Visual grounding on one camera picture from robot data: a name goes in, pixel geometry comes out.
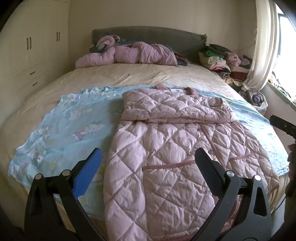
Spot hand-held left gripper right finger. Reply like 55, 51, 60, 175
195, 148, 272, 241

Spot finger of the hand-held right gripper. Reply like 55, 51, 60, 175
269, 115, 296, 139

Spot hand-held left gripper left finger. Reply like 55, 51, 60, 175
24, 148, 107, 241

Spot pink quilted coat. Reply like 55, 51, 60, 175
103, 84, 280, 241

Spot basket of clothes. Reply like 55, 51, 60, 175
251, 91, 269, 111

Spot pile of mixed clothes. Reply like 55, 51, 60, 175
199, 44, 255, 91

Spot person's right hand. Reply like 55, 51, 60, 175
287, 143, 296, 180

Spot light blue printed blanket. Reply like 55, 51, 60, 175
8, 86, 289, 205

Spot window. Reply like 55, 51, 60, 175
269, 2, 296, 105

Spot cream curtain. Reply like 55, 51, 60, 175
243, 0, 282, 92

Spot bed with cream cover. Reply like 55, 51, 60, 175
0, 62, 290, 241

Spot cream wardrobe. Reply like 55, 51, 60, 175
0, 0, 71, 127

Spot crumpled pink quilted jackets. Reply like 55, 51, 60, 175
75, 35, 178, 68

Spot grey padded headboard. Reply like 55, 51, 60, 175
92, 26, 207, 67

